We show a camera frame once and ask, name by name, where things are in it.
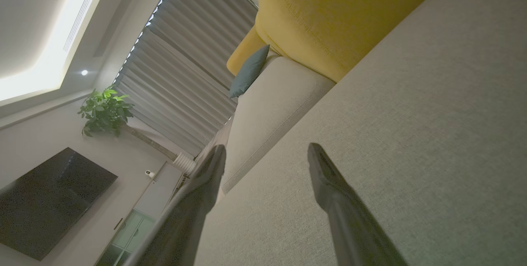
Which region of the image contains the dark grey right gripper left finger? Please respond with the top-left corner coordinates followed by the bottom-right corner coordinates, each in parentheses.
top-left (136, 145), bottom-right (226, 266)

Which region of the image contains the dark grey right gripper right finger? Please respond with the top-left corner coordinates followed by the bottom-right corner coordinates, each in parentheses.
top-left (308, 142), bottom-right (409, 266)

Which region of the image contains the white and green TV cabinet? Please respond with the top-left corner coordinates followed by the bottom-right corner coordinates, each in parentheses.
top-left (95, 161), bottom-right (190, 266)

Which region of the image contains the white ribbed plant pot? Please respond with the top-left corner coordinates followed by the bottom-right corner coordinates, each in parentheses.
top-left (173, 152), bottom-right (197, 175)

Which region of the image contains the large grey sofa seat cushion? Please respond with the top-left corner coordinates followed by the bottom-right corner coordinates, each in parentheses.
top-left (194, 0), bottom-right (527, 266)

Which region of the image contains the small grey sofa seat cushion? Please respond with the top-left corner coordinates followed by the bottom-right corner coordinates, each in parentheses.
top-left (221, 56), bottom-right (336, 194)

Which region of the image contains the green potted tree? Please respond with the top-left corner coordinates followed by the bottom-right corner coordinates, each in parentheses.
top-left (77, 88), bottom-right (178, 160)

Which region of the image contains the grey pleated curtain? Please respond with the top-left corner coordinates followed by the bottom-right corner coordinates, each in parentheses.
top-left (113, 0), bottom-right (259, 157)

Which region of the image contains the teal throw pillow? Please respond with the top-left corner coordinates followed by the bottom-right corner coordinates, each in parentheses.
top-left (229, 44), bottom-right (270, 99)

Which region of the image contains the yellow sofa armrest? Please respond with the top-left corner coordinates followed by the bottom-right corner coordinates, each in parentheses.
top-left (226, 25), bottom-right (268, 76)

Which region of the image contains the yellow sofa back cushion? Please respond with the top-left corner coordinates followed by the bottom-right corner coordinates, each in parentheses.
top-left (255, 0), bottom-right (437, 83)

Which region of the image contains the black wall television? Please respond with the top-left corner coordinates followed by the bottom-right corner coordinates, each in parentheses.
top-left (0, 147), bottom-right (118, 261)

